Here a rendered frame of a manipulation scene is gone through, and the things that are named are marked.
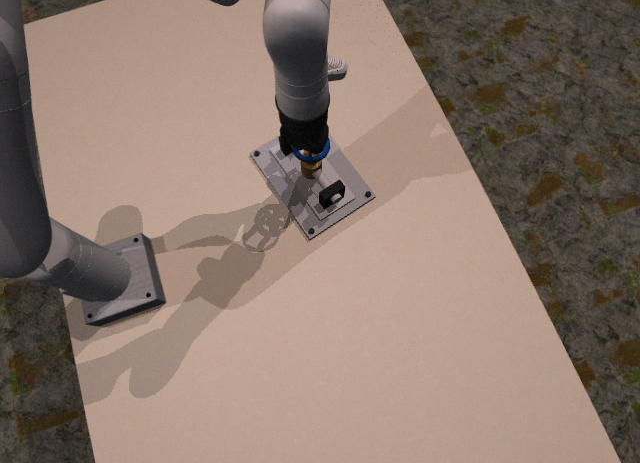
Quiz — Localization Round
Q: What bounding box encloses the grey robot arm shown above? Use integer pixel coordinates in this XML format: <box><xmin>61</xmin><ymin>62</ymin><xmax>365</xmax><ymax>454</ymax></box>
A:
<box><xmin>0</xmin><ymin>0</ymin><xmax>331</xmax><ymax>302</ymax></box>

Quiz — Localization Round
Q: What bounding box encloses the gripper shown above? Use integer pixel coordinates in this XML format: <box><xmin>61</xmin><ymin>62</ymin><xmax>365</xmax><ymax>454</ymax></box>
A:
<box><xmin>275</xmin><ymin>56</ymin><xmax>348</xmax><ymax>154</ymax></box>

